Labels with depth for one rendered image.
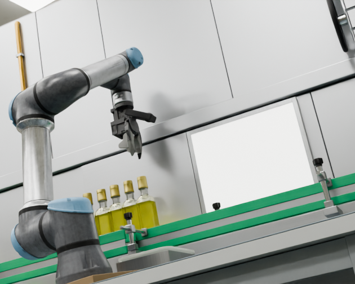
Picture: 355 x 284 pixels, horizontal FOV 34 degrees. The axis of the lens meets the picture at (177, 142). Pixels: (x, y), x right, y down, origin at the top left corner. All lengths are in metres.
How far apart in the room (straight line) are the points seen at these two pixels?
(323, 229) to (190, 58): 1.31
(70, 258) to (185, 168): 0.77
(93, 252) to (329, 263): 0.63
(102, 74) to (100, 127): 0.55
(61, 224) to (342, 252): 0.74
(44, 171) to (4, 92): 1.09
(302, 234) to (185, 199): 1.03
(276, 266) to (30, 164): 0.83
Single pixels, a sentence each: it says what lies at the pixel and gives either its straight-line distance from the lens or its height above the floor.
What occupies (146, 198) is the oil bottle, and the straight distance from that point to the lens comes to 2.08.
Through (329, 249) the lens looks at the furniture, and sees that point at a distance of 1.23.
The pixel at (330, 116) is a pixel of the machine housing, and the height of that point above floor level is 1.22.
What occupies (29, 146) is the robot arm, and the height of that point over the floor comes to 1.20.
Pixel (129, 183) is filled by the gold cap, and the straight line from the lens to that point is 2.14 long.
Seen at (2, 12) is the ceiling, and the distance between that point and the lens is 6.84.
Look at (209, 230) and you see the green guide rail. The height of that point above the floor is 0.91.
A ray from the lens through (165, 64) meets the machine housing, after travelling 2.39.
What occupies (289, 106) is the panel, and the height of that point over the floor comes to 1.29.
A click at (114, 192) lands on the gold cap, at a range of 2.16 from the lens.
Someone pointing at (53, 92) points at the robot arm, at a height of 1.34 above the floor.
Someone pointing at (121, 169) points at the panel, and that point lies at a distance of 2.32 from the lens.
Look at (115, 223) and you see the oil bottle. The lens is 2.12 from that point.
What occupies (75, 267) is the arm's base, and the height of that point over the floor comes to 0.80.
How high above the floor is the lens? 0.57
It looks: 19 degrees up
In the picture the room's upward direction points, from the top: 11 degrees counter-clockwise
